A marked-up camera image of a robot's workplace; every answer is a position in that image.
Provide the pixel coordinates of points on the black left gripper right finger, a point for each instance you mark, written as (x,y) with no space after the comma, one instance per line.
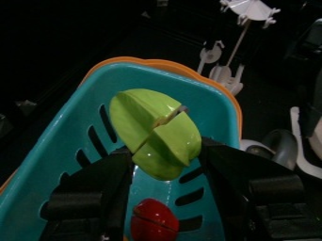
(252,194)

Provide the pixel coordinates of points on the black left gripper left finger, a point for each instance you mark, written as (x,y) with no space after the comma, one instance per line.
(89,194)

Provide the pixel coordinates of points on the green toy starfruit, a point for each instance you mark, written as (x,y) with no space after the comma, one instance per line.
(157,131)

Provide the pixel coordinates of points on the teal basket with orange rim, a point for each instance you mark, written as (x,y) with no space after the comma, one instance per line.
(63,144)

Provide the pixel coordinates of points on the silver toy kettle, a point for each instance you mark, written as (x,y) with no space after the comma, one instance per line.
(278,147)

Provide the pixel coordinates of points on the red toy fruit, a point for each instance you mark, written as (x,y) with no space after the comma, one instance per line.
(153,221)

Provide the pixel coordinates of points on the white toy stand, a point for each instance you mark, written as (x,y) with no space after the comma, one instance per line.
(234,50)

